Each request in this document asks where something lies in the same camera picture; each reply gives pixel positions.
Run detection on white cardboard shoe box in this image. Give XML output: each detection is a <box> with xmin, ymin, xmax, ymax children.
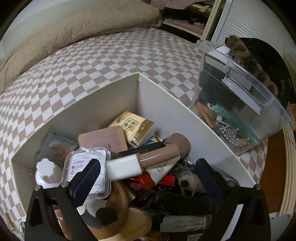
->
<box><xmin>10</xmin><ymin>72</ymin><xmax>256</xmax><ymax>241</ymax></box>

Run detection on white round jar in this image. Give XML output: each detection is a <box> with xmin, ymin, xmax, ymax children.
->
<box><xmin>35</xmin><ymin>158</ymin><xmax>63</xmax><ymax>189</ymax></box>

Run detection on silver tiara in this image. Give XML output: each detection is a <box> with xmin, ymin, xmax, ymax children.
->
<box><xmin>219</xmin><ymin>125</ymin><xmax>249</xmax><ymax>147</ymax></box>

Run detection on checkered bed sheet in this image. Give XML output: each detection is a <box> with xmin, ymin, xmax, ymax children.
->
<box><xmin>0</xmin><ymin>27</ymin><xmax>269</xmax><ymax>232</ymax></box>

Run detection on gold white small box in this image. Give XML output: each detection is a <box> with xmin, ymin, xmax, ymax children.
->
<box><xmin>109</xmin><ymin>111</ymin><xmax>156</xmax><ymax>148</ymax></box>

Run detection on white mallet brown handle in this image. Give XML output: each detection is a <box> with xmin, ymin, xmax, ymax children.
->
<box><xmin>105</xmin><ymin>144</ymin><xmax>180</xmax><ymax>181</ymax></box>

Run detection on beige duvet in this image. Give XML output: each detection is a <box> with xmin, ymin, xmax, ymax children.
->
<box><xmin>1</xmin><ymin>1</ymin><xmax>160</xmax><ymax>92</ymax></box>

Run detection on clear plastic storage bin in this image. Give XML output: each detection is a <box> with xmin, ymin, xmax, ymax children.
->
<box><xmin>190</xmin><ymin>40</ymin><xmax>295</xmax><ymax>155</ymax></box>

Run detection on white lighter red cap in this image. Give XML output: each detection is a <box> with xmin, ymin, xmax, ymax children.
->
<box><xmin>137</xmin><ymin>156</ymin><xmax>181</xmax><ymax>189</ymax></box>

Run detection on clear plastic clamshell pack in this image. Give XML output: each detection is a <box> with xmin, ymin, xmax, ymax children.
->
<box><xmin>62</xmin><ymin>147</ymin><xmax>111</xmax><ymax>199</ymax></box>

